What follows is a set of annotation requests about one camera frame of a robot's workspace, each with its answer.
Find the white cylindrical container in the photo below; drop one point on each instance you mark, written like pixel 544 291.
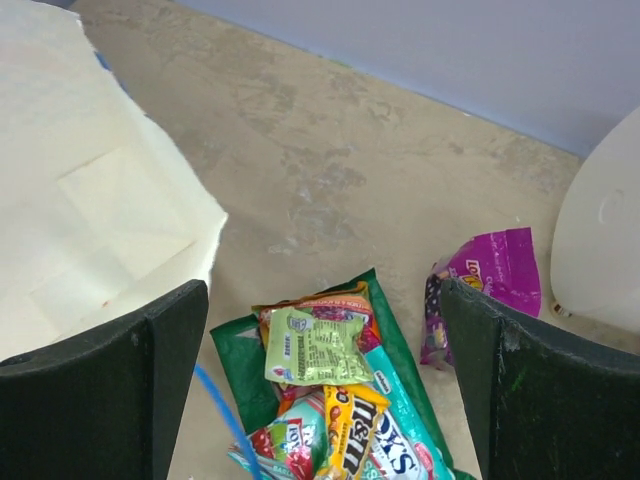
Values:
pixel 594 269

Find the yellow M&M's packet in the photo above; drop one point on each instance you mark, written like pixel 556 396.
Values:
pixel 352 414

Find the dark green snack bag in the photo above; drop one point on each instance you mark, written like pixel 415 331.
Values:
pixel 242 356

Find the colourful candy bag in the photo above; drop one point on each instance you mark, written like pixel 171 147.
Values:
pixel 334 305

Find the blue checkered paper bag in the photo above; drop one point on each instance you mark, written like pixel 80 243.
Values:
pixel 101 214

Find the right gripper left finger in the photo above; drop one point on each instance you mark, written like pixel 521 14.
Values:
pixel 106 403

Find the green snack pack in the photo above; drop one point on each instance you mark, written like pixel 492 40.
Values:
pixel 309 349

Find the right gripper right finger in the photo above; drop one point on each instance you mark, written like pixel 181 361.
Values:
pixel 541 402

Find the purple snack bag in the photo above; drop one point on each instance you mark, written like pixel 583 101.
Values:
pixel 500 264

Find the teal mint candy bag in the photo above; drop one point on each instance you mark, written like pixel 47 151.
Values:
pixel 294 444

